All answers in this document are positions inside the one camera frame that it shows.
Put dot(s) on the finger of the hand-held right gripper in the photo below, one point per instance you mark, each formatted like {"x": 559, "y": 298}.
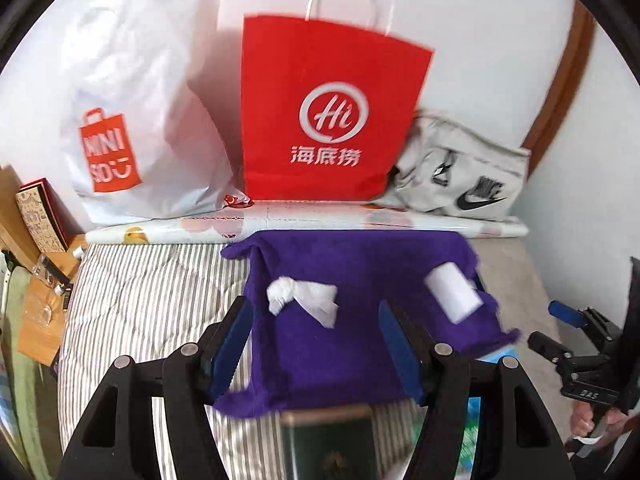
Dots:
{"x": 564, "y": 312}
{"x": 547, "y": 346}

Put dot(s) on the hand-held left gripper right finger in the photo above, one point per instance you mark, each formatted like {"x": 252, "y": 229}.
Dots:
{"x": 400, "y": 355}

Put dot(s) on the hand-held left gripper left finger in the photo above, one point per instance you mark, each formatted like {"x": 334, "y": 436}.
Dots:
{"x": 232, "y": 341}

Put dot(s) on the white knotted tissue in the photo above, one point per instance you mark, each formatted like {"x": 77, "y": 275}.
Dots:
{"x": 310, "y": 295}

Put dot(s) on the person's right hand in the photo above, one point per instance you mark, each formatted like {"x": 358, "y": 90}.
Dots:
{"x": 582, "y": 420}

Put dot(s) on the blue and white booklet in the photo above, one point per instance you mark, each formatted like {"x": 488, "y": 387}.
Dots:
{"x": 497, "y": 356}

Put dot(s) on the purple towel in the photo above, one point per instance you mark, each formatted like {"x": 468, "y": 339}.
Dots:
{"x": 350, "y": 270}

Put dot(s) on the dark flat box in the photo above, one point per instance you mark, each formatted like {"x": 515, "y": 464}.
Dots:
{"x": 330, "y": 445}

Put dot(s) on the rolled white printed paper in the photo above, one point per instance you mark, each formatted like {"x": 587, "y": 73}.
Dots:
{"x": 165, "y": 232}

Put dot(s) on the grey fabric bag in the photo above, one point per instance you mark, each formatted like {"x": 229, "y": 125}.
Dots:
{"x": 470, "y": 160}

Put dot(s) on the wooden board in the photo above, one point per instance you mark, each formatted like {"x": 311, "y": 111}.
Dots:
{"x": 42, "y": 330}

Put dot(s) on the clear plastic case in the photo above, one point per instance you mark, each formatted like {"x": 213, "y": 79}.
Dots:
{"x": 52, "y": 272}

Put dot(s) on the green cloth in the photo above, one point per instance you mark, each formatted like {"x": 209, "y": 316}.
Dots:
{"x": 27, "y": 385}

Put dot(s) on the brown wooden headboard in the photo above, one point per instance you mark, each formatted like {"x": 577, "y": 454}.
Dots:
{"x": 560, "y": 100}

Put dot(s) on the white plastic shopping bag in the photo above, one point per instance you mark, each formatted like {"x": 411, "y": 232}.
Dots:
{"x": 150, "y": 110}

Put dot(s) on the brown cardboard box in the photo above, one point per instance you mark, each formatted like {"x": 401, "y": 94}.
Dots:
{"x": 15, "y": 210}

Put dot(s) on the red paper bag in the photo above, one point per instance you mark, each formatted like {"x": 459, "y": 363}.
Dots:
{"x": 325, "y": 60}

